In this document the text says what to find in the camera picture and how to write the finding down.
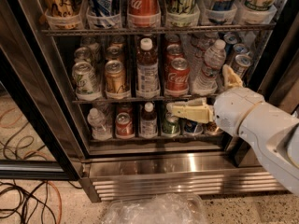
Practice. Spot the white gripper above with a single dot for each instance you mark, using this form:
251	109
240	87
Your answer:
234	109

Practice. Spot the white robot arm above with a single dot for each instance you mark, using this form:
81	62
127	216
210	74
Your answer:
273	135

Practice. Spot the bottom shelf gold can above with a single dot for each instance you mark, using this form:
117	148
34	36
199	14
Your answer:
213	129

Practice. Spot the bottom shelf blue can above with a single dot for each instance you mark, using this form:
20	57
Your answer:
192	128

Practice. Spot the front silver slim can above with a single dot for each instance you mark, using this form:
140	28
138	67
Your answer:
241	64

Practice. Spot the silver slim can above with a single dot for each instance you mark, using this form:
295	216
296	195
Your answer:
241	64
238	48

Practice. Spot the bottom shelf green can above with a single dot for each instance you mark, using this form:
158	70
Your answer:
170	124

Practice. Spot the rear blue slim can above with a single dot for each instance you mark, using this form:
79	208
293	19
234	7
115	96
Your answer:
230	40

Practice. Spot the brown tea bottle middle shelf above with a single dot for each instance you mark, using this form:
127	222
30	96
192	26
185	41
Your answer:
147	66

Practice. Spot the bottom shelf tea bottle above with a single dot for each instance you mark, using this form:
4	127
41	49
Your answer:
148	121

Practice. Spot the bottom shelf red coke can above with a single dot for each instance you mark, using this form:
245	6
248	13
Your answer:
124	125

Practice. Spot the shelf red coke can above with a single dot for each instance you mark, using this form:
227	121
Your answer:
124	125
141	10

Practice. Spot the front gold can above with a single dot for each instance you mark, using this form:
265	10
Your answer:
115	77

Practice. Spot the top shelf red coke can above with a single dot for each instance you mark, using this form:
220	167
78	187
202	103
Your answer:
141	10

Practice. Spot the rear gold can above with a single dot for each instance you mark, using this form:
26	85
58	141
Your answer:
118	41

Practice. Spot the bottom shelf water bottle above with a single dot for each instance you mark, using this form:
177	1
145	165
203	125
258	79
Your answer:
98	121

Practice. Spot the stainless steel fridge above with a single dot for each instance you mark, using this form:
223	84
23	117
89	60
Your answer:
137	167

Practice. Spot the front white green can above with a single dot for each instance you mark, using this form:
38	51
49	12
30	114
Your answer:
85	78

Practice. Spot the rear white green can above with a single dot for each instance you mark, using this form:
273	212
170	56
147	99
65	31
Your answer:
92	44

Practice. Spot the left glass fridge door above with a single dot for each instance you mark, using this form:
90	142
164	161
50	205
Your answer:
27	57

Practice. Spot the front clear water bottle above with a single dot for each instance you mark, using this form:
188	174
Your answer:
214	59

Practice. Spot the clear water bottle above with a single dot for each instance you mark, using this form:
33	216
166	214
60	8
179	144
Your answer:
200	43
214	59

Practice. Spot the rear clear water bottle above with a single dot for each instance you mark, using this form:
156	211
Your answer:
200	43

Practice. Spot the clear plastic bin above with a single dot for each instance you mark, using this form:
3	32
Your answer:
167	208

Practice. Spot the middle wire shelf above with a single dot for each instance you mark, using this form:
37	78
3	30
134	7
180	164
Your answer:
141	99

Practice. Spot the wire shelf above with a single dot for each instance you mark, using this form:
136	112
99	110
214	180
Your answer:
141	99
161	30

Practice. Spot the top wire shelf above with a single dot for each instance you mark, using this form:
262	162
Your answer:
161	30

